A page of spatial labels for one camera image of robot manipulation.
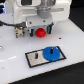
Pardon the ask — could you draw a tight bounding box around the left metal peg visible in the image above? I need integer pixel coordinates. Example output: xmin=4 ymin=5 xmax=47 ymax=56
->
xmin=32 ymin=52 xmax=38 ymax=61

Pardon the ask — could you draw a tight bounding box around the black-framed peg base plate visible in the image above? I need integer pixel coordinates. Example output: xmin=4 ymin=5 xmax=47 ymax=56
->
xmin=25 ymin=46 xmax=66 ymax=68

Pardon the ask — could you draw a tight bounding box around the beige connector block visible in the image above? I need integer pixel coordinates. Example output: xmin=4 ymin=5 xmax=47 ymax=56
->
xmin=14 ymin=27 xmax=24 ymax=37

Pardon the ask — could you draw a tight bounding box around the red gear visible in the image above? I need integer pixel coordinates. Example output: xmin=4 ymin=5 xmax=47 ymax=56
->
xmin=35 ymin=28 xmax=46 ymax=37

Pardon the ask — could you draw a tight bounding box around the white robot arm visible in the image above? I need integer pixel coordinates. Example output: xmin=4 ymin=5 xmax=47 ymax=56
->
xmin=12 ymin=0 xmax=71 ymax=37

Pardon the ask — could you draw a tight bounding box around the blue gear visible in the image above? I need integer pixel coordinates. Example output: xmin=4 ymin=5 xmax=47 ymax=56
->
xmin=43 ymin=47 xmax=60 ymax=62

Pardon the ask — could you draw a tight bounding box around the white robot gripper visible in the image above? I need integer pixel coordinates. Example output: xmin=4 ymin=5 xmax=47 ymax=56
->
xmin=26 ymin=15 xmax=53 ymax=37

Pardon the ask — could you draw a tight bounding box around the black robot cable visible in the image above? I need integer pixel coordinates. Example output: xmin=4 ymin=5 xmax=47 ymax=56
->
xmin=0 ymin=19 xmax=28 ymax=28

